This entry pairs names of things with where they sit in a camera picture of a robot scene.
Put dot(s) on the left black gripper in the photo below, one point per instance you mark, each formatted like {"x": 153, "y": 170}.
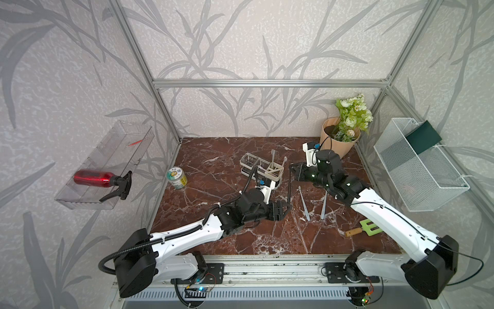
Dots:
{"x": 277, "y": 210}

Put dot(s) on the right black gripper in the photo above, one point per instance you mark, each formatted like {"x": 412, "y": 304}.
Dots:
{"x": 298, "y": 174}

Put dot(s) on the black toothbrush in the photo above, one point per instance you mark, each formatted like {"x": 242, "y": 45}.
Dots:
{"x": 289, "y": 193}

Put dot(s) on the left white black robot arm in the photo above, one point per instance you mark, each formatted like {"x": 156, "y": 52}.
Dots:
{"x": 148, "y": 258}

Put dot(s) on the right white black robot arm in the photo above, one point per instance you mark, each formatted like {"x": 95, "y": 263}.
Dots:
{"x": 428, "y": 262}

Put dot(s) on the blue grey toothbrush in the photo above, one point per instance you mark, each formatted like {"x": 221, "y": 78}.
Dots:
{"x": 322, "y": 214}

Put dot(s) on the beige ribbed flower pot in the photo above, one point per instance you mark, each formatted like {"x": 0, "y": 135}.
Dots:
{"x": 340, "y": 148}

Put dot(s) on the green white artificial flowers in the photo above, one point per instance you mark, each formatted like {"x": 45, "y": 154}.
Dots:
{"x": 355, "y": 118}

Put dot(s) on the green toy garden fork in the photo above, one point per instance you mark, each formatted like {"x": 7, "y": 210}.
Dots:
{"x": 367, "y": 227}

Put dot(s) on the small green tin can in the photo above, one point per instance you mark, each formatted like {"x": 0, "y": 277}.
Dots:
{"x": 176, "y": 177}

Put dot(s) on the red spray bottle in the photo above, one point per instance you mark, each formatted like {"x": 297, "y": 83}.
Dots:
{"x": 103, "y": 179}

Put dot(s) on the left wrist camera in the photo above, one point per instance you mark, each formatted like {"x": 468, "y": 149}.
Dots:
{"x": 266, "y": 187}

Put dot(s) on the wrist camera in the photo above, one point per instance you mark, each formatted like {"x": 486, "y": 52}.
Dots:
{"x": 266, "y": 187}
{"x": 310, "y": 149}

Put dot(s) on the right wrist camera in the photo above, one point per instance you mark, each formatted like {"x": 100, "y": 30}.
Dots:
{"x": 310, "y": 149}

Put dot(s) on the aluminium mounting rail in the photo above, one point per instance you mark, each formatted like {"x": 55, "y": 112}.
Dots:
{"x": 305, "y": 269}

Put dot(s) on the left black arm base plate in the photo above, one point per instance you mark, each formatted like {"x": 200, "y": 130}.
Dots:
{"x": 213, "y": 275}

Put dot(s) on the white wire mesh basket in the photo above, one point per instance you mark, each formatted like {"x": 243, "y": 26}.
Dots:
{"x": 425, "y": 182}

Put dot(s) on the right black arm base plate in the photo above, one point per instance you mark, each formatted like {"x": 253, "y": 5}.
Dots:
{"x": 343, "y": 274}

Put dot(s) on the aluminium frame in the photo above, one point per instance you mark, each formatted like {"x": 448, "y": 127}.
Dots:
{"x": 428, "y": 83}

